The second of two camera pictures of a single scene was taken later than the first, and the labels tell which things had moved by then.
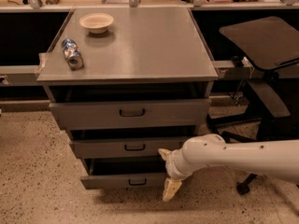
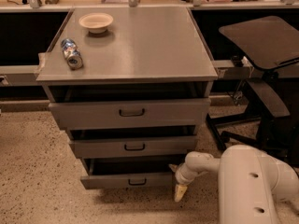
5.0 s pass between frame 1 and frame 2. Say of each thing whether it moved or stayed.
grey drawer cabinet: stayed
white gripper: moved
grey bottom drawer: stayed
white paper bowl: stayed
